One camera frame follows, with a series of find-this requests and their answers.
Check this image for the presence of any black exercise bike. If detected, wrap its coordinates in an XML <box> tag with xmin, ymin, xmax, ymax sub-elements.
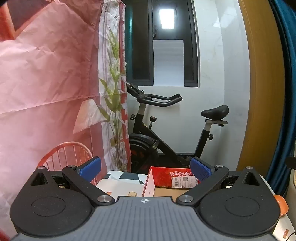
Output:
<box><xmin>126</xmin><ymin>82</ymin><xmax>230</xmax><ymax>174</ymax></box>

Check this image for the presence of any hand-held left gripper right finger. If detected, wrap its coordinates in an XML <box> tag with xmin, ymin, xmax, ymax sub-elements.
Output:
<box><xmin>176</xmin><ymin>156</ymin><xmax>262</xmax><ymax>208</ymax></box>

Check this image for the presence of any orange dish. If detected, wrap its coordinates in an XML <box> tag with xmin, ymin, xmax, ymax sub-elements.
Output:
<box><xmin>273</xmin><ymin>195</ymin><xmax>289</xmax><ymax>217</ymax></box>

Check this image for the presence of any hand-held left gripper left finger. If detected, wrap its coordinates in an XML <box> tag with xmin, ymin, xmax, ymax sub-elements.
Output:
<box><xmin>30</xmin><ymin>156</ymin><xmax>115</xmax><ymax>207</ymax></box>

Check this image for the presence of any yellow-brown wooden door frame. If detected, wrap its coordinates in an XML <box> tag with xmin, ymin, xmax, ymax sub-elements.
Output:
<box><xmin>236</xmin><ymin>0</ymin><xmax>286</xmax><ymax>172</ymax></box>

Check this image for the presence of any blue curtain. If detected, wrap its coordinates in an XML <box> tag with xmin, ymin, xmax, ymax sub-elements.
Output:
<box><xmin>265</xmin><ymin>0</ymin><xmax>296</xmax><ymax>197</ymax></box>

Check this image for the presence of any red strawberry printed cardboard box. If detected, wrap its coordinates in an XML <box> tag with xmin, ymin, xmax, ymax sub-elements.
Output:
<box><xmin>142</xmin><ymin>166</ymin><xmax>201</xmax><ymax>197</ymax></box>

